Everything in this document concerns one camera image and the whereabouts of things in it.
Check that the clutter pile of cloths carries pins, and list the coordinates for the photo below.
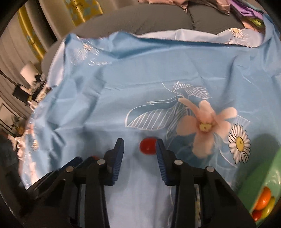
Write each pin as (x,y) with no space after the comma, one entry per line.
(38,90)

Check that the blue floral cloth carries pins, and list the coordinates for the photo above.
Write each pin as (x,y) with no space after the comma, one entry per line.
(214,100)

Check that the green plastic bowl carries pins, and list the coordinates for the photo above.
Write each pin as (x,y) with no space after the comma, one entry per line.
(267,174)

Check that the pink clothes pile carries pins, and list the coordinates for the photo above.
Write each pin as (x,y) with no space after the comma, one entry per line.
(220,5)

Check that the large green oval fruit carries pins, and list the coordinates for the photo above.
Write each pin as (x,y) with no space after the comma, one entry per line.
(268,209)

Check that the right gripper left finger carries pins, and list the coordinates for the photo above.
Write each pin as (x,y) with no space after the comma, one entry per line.
(77,196)

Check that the black stand device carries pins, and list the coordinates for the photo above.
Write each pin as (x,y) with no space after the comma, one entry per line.
(20,92)

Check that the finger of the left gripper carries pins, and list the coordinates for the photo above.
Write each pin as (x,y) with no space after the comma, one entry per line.
(46,181)

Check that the large red tomato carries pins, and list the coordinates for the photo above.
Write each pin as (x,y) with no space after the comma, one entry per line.
(256,215)

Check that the grey sofa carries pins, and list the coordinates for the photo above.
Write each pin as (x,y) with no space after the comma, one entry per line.
(200,23)

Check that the purple clothes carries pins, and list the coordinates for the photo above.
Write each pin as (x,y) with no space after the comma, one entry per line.
(250,17)

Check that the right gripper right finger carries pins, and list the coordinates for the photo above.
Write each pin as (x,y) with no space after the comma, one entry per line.
(202,196)

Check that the orange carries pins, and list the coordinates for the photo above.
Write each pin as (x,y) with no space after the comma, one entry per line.
(263,199)

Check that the yellow patterned curtain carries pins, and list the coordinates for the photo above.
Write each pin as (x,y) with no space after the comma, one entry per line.
(44,22)

